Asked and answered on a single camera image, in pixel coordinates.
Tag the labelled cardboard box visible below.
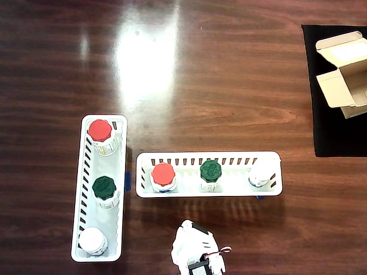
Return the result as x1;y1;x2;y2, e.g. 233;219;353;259
315;30;367;119

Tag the white plastic basket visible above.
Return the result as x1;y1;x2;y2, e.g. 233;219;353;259
71;114;128;263
135;151;284;198

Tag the white-capped bottle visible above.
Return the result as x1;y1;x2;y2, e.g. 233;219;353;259
78;226;109;257
248;159;278;189

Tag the black mat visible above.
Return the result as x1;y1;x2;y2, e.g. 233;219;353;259
301;24;367;158

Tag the red white servo wire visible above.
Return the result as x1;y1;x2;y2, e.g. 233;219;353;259
210;246;232;256

